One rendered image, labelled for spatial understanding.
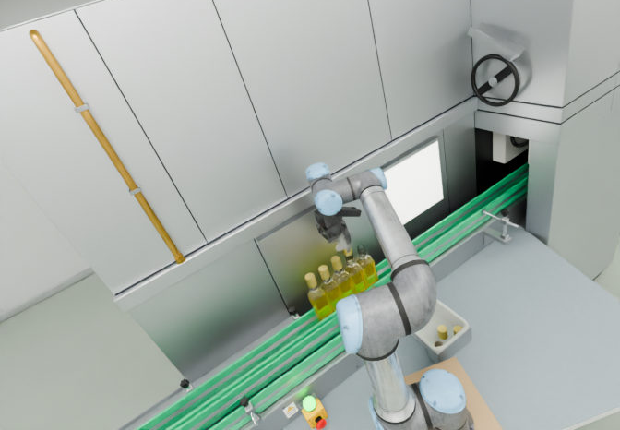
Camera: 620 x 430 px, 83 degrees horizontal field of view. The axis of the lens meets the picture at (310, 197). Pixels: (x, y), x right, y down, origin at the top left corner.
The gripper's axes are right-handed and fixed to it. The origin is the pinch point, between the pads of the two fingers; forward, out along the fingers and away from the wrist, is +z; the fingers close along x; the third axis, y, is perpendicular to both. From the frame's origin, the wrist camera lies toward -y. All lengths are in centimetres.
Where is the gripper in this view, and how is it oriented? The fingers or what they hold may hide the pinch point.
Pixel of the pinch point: (345, 245)
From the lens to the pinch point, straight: 132.5
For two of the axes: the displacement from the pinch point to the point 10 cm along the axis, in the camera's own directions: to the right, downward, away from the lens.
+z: 2.7, 8.1, 5.2
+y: -8.3, 4.7, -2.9
